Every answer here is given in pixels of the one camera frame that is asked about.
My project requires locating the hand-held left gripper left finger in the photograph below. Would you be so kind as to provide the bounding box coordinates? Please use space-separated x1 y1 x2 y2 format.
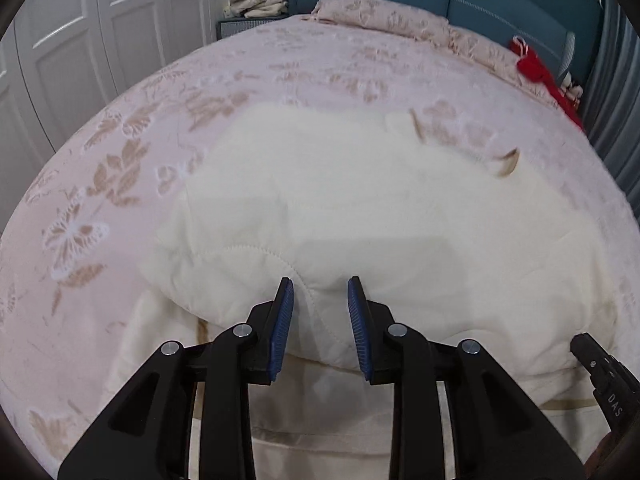
57 277 295 480

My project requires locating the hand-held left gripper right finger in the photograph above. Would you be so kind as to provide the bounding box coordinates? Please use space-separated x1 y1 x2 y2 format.
347 275 584 480

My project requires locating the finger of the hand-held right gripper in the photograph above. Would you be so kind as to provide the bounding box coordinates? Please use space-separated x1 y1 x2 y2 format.
569 332 640 434

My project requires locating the cream quilted coat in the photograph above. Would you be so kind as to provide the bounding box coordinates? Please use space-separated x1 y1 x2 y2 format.
106 102 640 480

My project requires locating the pink floral bedspread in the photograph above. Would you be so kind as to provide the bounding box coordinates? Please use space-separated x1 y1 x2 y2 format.
0 10 637 463

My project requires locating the small white plush toy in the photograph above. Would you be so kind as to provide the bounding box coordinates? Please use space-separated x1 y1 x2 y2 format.
560 73 584 104

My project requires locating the grey curtain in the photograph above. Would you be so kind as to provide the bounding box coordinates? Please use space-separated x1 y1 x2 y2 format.
581 0 640 192

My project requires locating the grey nightstand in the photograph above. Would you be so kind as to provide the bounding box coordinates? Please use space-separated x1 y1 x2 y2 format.
216 12 294 44

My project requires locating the pink floral pillow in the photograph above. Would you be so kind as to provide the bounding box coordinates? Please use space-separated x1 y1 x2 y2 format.
312 0 562 107

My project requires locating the red cloth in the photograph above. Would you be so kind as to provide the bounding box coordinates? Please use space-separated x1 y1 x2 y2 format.
509 35 586 132

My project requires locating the white wardrobe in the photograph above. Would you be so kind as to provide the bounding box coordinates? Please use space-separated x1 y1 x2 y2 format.
0 0 247 233

